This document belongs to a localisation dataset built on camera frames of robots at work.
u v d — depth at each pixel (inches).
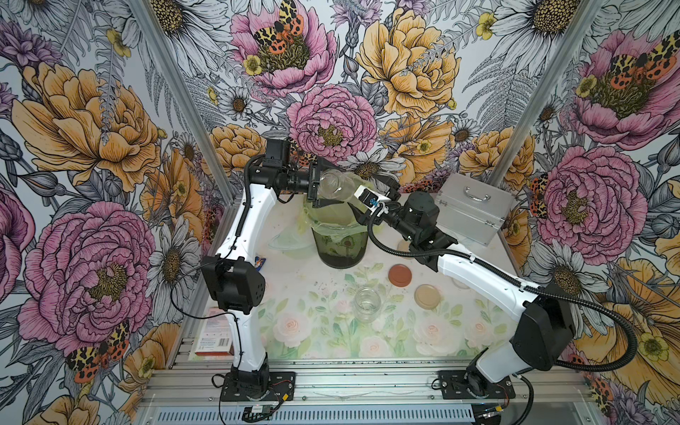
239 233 20.5
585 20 28.7
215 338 31.3
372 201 23.3
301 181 27.1
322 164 27.2
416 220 23.1
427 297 36.3
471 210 38.7
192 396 28.7
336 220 30.5
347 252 35.4
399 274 37.9
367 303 35.2
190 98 35.6
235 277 19.8
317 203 28.8
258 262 38.1
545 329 16.8
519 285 18.0
